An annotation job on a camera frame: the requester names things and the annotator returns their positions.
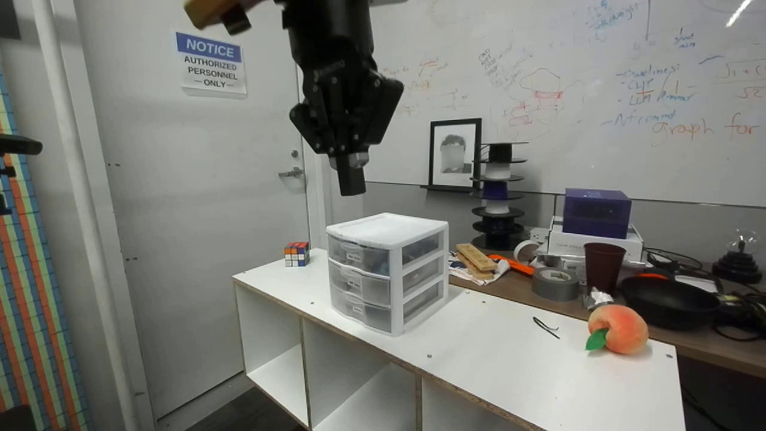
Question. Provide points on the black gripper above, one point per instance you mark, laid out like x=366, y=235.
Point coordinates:
x=342, y=97

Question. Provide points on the small white silver object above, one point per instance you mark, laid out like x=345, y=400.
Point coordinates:
x=598, y=299

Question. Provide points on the black picture ledge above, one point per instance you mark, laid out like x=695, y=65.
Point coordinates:
x=446, y=188

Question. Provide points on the Rubik's cube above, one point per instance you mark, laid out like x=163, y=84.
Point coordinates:
x=296, y=254

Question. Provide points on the black framed portrait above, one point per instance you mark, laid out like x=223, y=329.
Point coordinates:
x=454, y=157

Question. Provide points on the wooden block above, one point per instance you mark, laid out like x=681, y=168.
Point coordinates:
x=477, y=256

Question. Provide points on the white door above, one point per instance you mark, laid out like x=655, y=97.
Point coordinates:
x=199, y=200

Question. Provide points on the black white spool tower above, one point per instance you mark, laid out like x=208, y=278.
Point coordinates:
x=497, y=231

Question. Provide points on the white printed paper sheet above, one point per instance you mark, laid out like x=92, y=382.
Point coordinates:
x=487, y=278

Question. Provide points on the blue white notice sign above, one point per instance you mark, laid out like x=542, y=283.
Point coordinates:
x=208, y=62

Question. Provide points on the orange hand tool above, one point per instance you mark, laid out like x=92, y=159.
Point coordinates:
x=518, y=267

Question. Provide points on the white tape roll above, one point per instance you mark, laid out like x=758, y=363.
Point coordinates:
x=527, y=252

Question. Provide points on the white cubby shelf unit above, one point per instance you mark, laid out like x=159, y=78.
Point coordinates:
x=479, y=335

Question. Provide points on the white cardboard box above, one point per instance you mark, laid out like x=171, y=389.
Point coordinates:
x=564, y=243

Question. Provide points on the thin black twist tie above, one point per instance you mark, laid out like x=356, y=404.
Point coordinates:
x=545, y=326

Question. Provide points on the purple box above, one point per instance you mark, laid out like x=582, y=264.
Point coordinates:
x=597, y=214

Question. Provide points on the toy peach with green leaf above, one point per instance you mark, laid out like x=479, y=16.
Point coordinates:
x=622, y=329

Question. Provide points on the black frying pan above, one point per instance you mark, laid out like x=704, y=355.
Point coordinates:
x=670, y=303

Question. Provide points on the multicoloured striped panel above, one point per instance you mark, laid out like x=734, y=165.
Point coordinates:
x=31, y=319

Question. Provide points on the black dome device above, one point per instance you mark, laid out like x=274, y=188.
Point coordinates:
x=734, y=267

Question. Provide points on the wooden desk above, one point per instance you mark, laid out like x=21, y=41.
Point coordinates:
x=719, y=343

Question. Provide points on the white drawer organizer frame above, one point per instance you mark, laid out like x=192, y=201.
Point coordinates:
x=385, y=228

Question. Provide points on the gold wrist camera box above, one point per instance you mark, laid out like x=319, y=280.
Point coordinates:
x=210, y=16

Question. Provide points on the grey duct tape roll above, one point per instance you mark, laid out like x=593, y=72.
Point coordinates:
x=552, y=283

